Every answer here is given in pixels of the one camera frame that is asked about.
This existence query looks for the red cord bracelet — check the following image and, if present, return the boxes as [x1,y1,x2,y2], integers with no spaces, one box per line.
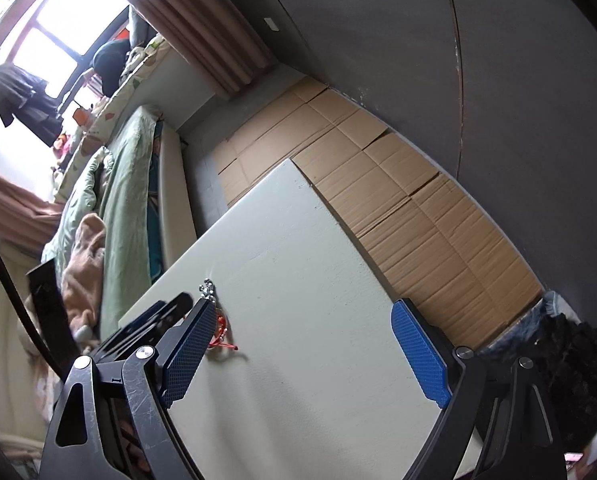
[205,303,240,352]

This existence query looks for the flattened cardboard sheets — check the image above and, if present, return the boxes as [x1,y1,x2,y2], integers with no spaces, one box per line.
[213,77,543,348]

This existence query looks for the silver metal charm keychain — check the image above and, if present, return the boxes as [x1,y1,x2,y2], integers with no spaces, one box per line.
[199,278,217,304]

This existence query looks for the right pink curtain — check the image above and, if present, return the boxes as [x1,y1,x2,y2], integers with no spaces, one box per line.
[127,0,274,99]

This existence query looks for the pink curtain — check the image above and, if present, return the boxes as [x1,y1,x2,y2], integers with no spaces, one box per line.
[0,176,63,254]
[127,0,274,99]

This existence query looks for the left pink curtain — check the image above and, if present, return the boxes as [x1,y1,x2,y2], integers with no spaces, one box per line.
[0,176,63,254]

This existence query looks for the green bed mattress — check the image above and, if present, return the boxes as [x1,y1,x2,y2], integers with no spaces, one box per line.
[42,104,166,340]

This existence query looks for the black jewelry box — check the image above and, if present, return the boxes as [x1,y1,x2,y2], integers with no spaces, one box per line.
[27,259,80,370]

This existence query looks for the white wall socket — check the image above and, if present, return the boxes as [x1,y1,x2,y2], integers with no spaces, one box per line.
[264,18,280,32]

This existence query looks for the orange item on sill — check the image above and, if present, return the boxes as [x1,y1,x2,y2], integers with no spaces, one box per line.
[73,107,94,130]

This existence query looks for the light green quilt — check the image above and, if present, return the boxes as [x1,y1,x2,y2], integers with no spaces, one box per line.
[40,146,114,268]

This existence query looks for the dark hanging clothes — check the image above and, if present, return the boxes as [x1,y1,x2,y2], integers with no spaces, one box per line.
[0,63,63,148]

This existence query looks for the black bag on sill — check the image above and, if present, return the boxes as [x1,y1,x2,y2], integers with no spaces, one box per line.
[91,39,130,98]

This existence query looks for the pink fleece blanket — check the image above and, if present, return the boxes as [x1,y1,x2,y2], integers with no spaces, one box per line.
[61,212,106,335]

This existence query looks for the grey pillow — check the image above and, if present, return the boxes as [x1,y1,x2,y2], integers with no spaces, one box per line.
[128,6,157,49]

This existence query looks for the patterned window seat cushion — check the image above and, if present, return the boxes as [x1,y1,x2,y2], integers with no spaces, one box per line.
[52,34,172,204]

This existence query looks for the window with dark frame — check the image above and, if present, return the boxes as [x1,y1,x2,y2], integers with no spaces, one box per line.
[0,0,129,100]

